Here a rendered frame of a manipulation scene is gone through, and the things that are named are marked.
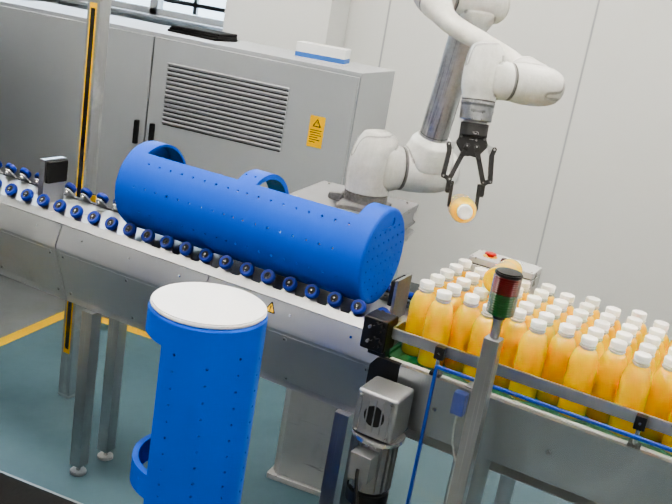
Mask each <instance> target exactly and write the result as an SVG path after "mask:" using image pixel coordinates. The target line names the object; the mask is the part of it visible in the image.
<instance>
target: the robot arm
mask: <svg viewBox="0 0 672 504"><path fill-rule="evenodd" d="M414 2H415V4H416V6H417V8H418V9H419V10H420V11H421V12H422V13H423V14H424V15H425V16H426V17H427V18H429V19H430V20H431V21H432V22H434V23H435V24H436V25H437V26H438V27H439V28H440V29H441V30H443V31H444V32H445V33H447V34H448V38H447V42H446V45H445V49H444V52H443V55H442V59H441V62H440V66H439V69H438V72H437V76H436V79H435V83H434V86H433V90H432V93H431V96H430V100H429V103H428V107H427V110H426V113H425V117H424V120H423V124H422V127H421V130H420V131H418V132H416V133H415V134H413V135H412V137H411V139H410V140H409V141H408V143H407V144H406V147H405V146H400V145H398V140H397V139H396V137H395V136H394V135H393V134H391V133H390V132H389V131H386V130H381V129H367V130H365V131H364V132H363V133H361V134H360V135H359V137H358V138H357V140H356V142H355V143H354V146H353V148H352V151H351V153H350V157H349V161H348V166H347V173H346V183H345V190H344V191H329V193H328V198H330V199H332V200H335V201H338V202H336V204H335V207H336V208H340V209H347V210H352V211H357V212H361V211H362V210H363V209H364V208H365V207H366V206H367V205H369V204H371V203H374V202H376V203H380V204H383V205H387V206H390V207H391V205H392V204H391V203H390V202H387V198H388V192H389V191H393V190H402V191H407V192H414V193H437V192H442V191H445V192H446V193H449V194H448V200H447V206H448V207H449V206H450V203H451V197H452V191H453V186H454V185H455V184H456V183H457V181H458V179H459V176H460V163H461V161H462V159H463V157H464V156H471V157H475V158H476V162H477V168H478V173H479V178H480V183H481V184H477V192H476V199H475V204H476V207H477V211H478V205H479V198H480V197H482V198H483V196H484V191H485V186H486V185H488V184H492V183H493V169H494V156H495V153H496V151H497V148H495V147H491V146H489V145H488V143H487V135H488V128H489V125H487V123H491V122H492V116H493V113H494V107H495V101H496V100H504V101H509V102H512V103H515V104H520V105H527V106H537V107H540V106H549V105H552V104H555V103H556V102H557V101H559V100H560V99H561V98H562V96H563V94H564V91H565V80H564V78H563V76H562V75H561V74H560V73H559V72H558V71H556V70H555V69H553V68H550V67H547V65H545V64H543V63H541V62H539V61H537V60H536V59H534V58H533V57H530V56H521V55H520V54H519V53H518V52H516V51H515V50H513V49H512V48H510V47H509V46H507V45H505V44H504V43H502V42H500V41H499V40H497V39H496V38H494V37H492V36H491V35H489V34H487V31H488V30H489V29H490V27H491V26H492V25H493V24H498V23H500V22H501V21H503V20H504V19H505V17H506V16H507V14H508V12H509V9H510V3H511V0H414ZM461 96H462V100H461V107H460V114H459V118H460V119H464V120H463V121H461V125H460V132H459V137H458V139H457V140H456V141H451V140H450V139H449V135H450V131H451V128H452V125H453V122H454V119H455V115H456V112H457V109H458V106H459V103H460V99H461ZM455 145H457V146H458V148H459V150H460V154H459V156H458V158H457V156H456V155H455V153H453V149H454V147H455ZM485 149H487V150H488V154H489V162H488V179H487V180H485V177H484V171H483V166H482V161H481V154H482V152H483V151H484V150H485Z"/></svg>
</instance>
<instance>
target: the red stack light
mask: <svg viewBox="0 0 672 504"><path fill-rule="evenodd" d="M522 280H523V279H520V280H509V279H505V278H502V277H500V276H498V275H497V274H496V273H494V276H493V280H492V285H491V291H492V292H494V293H496V294H498V295H501V296H505V297H517V296H519V293H520V289H521V284H522Z"/></svg>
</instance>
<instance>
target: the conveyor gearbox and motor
mask: <svg viewBox="0 0 672 504"><path fill-rule="evenodd" d="M413 396H414V389H412V388H410V387H407V386H404V385H402V384H399V383H396V382H393V381H391V380H388V379H385V378H383V377H380V376H376V377H374V378H373V379H372V380H370V381H369V382H367V383H366V384H365V385H363V386H362V387H360V388H359V392H358V397H357V402H356V408H355V413H354V419H353V424H352V429H351V431H352V434H353V436H354V437H355V439H354V444H353V450H352V451H351V453H350V458H349V463H348V469H347V474H346V477H347V480H348V481H347V485H346V490H345V497H346V499H347V500H348V501H349V502H350V503H351V504H386V503H387V499H388V494H389V489H390V487H391V482H392V478H393V473H394V468H395V463H396V458H397V453H398V448H399V446H401V445H403V444H404V442H405V438H406V435H405V432H404V431H405V430H406V429H407V425H408V420H409V415H410V410H411V405H412V401H413Z"/></svg>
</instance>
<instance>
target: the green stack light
mask: <svg viewBox="0 0 672 504"><path fill-rule="evenodd" d="M518 297H519V296H517V297H505V296H501V295H498V294H496V293H494V292H492V291H491V289H490V293H489V298H488V302H487V307H486V311H487V312H488V313H489V314H491V315H493V316H496V317H500V318H512V317H514V314H515V310H516V306H517V301H518Z"/></svg>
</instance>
